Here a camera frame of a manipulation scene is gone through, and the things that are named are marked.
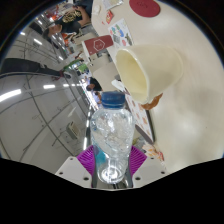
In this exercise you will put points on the ceiling air conditioner unit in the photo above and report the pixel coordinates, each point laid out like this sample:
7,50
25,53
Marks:
72,130

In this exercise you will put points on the ceiling lights group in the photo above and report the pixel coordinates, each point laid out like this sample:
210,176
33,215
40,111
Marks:
10,95

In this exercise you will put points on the clear blue-capped water bottle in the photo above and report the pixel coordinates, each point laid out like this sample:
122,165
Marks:
111,133

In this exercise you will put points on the white napkin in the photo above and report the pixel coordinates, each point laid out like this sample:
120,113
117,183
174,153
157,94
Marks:
118,86

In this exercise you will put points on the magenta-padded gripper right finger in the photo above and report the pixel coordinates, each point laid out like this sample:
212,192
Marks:
148,168

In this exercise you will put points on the small red packet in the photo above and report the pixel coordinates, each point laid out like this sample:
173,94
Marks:
109,16

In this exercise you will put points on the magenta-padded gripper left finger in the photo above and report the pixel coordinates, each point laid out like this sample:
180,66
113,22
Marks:
75,170

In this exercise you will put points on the printed paper tray liner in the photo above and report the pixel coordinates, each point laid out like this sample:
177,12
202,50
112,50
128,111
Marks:
140,116

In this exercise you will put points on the crumpled white tissue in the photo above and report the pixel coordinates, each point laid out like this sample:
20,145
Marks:
96,9

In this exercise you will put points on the colourful sticker sheet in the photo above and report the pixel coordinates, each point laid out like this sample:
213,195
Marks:
120,33

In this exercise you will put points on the flat round red coaster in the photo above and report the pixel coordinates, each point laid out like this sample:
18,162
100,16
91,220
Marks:
145,7

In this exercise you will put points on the red paper cup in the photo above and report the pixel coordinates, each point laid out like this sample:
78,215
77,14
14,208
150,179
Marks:
98,45

